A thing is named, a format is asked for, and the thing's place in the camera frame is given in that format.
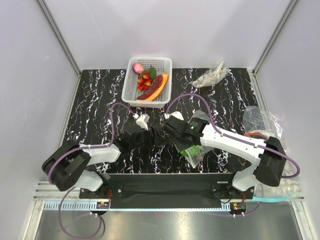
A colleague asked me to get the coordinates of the white perforated plastic basket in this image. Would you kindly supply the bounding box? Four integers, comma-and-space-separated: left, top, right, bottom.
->
121, 56, 173, 108

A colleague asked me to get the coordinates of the left aluminium frame post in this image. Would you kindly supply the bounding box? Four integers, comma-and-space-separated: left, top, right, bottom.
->
36, 0, 82, 77

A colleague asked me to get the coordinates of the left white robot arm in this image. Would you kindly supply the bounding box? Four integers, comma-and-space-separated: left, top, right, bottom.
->
41, 124, 166, 198

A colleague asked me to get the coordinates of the aluminium frame post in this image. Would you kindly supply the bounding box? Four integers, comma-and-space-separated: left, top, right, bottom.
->
252, 0, 300, 76
36, 0, 82, 77

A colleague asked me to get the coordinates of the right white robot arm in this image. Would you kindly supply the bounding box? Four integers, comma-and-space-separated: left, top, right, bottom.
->
163, 114, 286, 199

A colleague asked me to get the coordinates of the green lettuce head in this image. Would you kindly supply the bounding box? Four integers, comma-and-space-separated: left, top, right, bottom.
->
180, 145, 200, 158

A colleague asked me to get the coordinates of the white slotted cable duct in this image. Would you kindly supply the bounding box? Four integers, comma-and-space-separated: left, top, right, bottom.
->
44, 200, 231, 212

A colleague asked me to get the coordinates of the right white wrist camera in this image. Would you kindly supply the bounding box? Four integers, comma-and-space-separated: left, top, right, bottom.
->
164, 111, 184, 121

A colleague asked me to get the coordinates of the crumpled clear bags pile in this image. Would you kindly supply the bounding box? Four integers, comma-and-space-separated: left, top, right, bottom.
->
243, 106, 283, 142

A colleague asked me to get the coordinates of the zip bag with white slices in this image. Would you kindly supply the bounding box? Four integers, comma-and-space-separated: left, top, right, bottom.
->
178, 109, 213, 169

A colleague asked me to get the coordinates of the blue-zip bag of slices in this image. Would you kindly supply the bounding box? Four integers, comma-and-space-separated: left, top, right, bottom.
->
252, 159, 305, 202

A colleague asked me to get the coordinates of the red cherry bunch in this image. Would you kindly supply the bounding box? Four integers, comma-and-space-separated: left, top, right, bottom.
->
137, 67, 157, 92

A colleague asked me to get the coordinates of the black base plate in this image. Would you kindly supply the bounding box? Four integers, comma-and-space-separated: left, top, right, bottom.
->
79, 173, 253, 200

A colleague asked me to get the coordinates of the orange papaya slice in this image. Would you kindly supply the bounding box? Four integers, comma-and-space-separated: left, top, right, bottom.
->
136, 73, 169, 102

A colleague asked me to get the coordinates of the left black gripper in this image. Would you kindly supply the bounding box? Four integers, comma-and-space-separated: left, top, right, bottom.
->
129, 126, 166, 151

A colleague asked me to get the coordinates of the purple onion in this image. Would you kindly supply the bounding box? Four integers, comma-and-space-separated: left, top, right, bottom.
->
132, 63, 145, 75

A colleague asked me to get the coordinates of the back bag of slices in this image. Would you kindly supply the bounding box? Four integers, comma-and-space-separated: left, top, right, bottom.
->
192, 61, 230, 89

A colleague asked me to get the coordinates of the right aluminium frame post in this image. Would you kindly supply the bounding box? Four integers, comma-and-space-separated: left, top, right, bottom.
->
252, 0, 300, 76

